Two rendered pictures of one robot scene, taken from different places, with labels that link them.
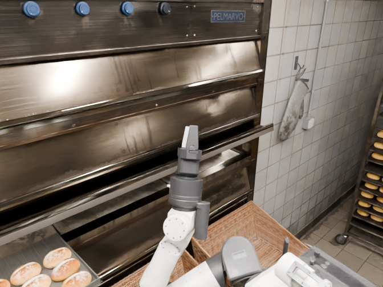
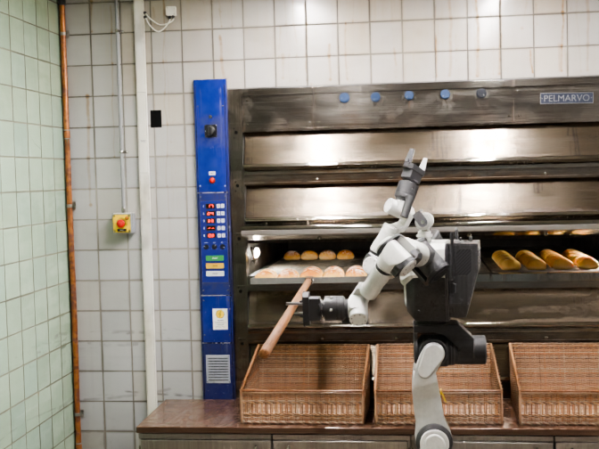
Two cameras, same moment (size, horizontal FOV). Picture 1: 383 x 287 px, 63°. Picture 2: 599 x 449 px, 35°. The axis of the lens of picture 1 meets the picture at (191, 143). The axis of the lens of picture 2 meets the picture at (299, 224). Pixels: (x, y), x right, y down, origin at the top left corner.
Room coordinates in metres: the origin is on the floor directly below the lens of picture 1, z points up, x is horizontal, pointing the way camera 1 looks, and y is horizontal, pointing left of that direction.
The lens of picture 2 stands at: (-2.33, -2.77, 1.68)
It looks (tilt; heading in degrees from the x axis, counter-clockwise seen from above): 3 degrees down; 49
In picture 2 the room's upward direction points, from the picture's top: 1 degrees counter-clockwise
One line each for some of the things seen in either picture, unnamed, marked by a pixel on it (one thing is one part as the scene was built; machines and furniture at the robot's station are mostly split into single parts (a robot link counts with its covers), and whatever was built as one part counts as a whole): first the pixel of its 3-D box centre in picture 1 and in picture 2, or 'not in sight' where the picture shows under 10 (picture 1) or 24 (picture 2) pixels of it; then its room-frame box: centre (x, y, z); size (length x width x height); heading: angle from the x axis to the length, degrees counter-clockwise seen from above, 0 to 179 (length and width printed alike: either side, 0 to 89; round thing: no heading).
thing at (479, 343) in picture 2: not in sight; (449, 342); (0.58, -0.32, 1.00); 0.28 x 0.13 x 0.18; 134
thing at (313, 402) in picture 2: not in sight; (307, 381); (0.59, 0.54, 0.72); 0.56 x 0.49 x 0.28; 131
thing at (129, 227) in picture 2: not in sight; (123, 223); (0.14, 1.38, 1.46); 0.10 x 0.07 x 0.10; 132
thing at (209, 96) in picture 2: not in sight; (249, 277); (1.16, 1.69, 1.07); 1.93 x 0.16 x 2.15; 42
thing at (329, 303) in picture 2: not in sight; (319, 308); (-0.02, -0.22, 1.20); 0.12 x 0.10 x 0.13; 133
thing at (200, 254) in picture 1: (252, 254); (576, 381); (1.40, -0.35, 0.72); 0.56 x 0.49 x 0.28; 131
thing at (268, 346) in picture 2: not in sight; (291, 308); (-0.09, -0.15, 1.20); 1.71 x 0.03 x 0.03; 44
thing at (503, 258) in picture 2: not in sight; (542, 258); (1.89, 0.16, 1.21); 0.61 x 0.48 x 0.06; 42
